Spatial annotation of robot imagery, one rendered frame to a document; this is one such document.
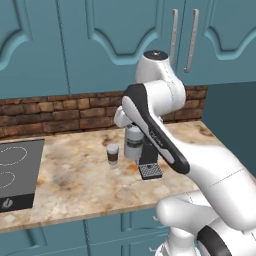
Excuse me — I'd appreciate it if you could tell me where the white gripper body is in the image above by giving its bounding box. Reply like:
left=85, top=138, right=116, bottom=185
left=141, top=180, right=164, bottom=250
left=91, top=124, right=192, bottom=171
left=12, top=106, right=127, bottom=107
left=123, top=145, right=144, bottom=162

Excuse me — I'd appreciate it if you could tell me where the black coffee machine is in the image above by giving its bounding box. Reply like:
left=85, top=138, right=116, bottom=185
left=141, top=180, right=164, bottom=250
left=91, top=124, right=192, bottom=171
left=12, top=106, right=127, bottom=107
left=136, top=131, right=164, bottom=181

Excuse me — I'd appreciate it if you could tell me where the teal drawer front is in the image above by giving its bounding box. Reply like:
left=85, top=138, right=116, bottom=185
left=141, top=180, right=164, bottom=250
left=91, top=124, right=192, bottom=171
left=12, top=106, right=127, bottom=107
left=127, top=229, right=170, bottom=256
left=121, top=207, right=170, bottom=234

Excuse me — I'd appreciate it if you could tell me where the teal lower cupboard door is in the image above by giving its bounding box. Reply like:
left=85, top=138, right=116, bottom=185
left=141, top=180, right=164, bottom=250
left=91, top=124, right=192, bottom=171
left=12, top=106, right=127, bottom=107
left=0, top=219, right=89, bottom=256
left=83, top=212, right=132, bottom=256

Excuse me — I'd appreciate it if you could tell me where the teal cupboard door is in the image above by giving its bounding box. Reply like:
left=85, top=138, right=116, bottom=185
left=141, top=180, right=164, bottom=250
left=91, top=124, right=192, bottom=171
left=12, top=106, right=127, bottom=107
left=55, top=0, right=184, bottom=96
left=83, top=212, right=132, bottom=256
left=175, top=0, right=256, bottom=87
left=0, top=219, right=89, bottom=256
left=0, top=0, right=70, bottom=100

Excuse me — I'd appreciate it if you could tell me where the black hob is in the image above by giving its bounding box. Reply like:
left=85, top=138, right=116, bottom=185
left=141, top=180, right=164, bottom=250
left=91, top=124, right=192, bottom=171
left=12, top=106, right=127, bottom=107
left=0, top=138, right=46, bottom=214

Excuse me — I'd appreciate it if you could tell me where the teal upper cupboard door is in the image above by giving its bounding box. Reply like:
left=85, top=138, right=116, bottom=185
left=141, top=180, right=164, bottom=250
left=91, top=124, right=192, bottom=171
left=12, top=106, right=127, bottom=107
left=175, top=0, right=256, bottom=87
left=0, top=0, right=70, bottom=100
left=55, top=0, right=184, bottom=96

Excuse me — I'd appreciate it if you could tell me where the grey hob knob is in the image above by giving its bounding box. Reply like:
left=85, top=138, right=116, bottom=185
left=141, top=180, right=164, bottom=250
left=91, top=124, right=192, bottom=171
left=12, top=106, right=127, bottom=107
left=1, top=196, right=15, bottom=211

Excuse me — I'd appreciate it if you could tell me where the grey cupboard handle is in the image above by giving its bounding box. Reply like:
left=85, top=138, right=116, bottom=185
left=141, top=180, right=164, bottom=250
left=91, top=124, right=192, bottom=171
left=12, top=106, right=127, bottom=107
left=183, top=8, right=200, bottom=74
left=169, top=8, right=180, bottom=65

